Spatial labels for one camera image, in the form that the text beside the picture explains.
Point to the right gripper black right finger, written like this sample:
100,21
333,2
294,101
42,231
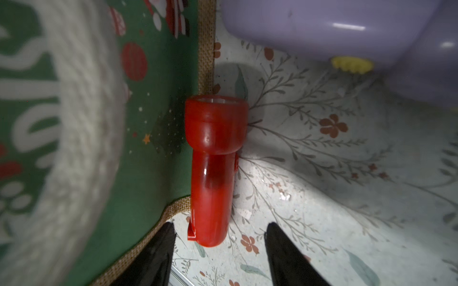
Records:
288,266

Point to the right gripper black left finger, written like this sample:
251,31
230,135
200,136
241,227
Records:
152,267

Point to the red flashlight vertical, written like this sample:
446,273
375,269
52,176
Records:
215,128

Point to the purple flashlight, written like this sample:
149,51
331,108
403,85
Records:
413,43

